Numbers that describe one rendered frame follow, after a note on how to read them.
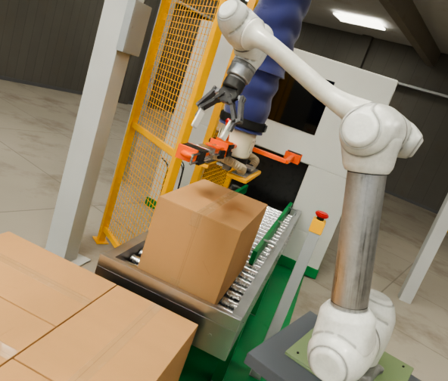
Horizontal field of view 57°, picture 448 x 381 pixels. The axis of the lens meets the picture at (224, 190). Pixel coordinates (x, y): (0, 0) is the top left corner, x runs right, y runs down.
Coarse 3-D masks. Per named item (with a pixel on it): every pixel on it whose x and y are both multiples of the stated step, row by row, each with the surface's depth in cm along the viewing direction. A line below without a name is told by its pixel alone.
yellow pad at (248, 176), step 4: (248, 164) 208; (228, 172) 188; (232, 172) 189; (248, 172) 200; (252, 172) 203; (256, 172) 209; (260, 172) 216; (228, 176) 188; (232, 176) 187; (236, 176) 187; (240, 176) 188; (244, 176) 189; (248, 176) 194; (252, 176) 197; (256, 176) 206; (236, 180) 187; (240, 180) 186; (244, 180) 186; (248, 180) 188
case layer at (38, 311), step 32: (0, 256) 173; (32, 256) 180; (0, 288) 154; (32, 288) 160; (64, 288) 166; (96, 288) 174; (0, 320) 138; (32, 320) 143; (64, 320) 149; (96, 320) 154; (128, 320) 160; (160, 320) 167; (0, 352) 125; (32, 352) 129; (64, 352) 134; (96, 352) 138; (128, 352) 143; (160, 352) 149
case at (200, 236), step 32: (192, 192) 206; (224, 192) 226; (160, 224) 186; (192, 224) 181; (224, 224) 177; (256, 224) 215; (160, 256) 188; (192, 256) 184; (224, 256) 179; (192, 288) 186; (224, 288) 194
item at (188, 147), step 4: (180, 144) 141; (184, 144) 141; (188, 144) 144; (192, 144) 146; (180, 148) 141; (184, 148) 141; (188, 148) 140; (192, 148) 140; (196, 148) 142; (200, 148) 144; (204, 148) 147; (176, 152) 142; (192, 152) 140; (196, 152) 140; (176, 156) 142; (180, 156) 142; (196, 156) 140; (188, 160) 141; (192, 160) 141
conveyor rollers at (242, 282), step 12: (264, 216) 355; (276, 216) 370; (288, 216) 385; (264, 228) 328; (276, 240) 308; (264, 252) 275; (132, 264) 202; (240, 276) 233; (252, 276) 233; (240, 288) 216; (228, 300) 199
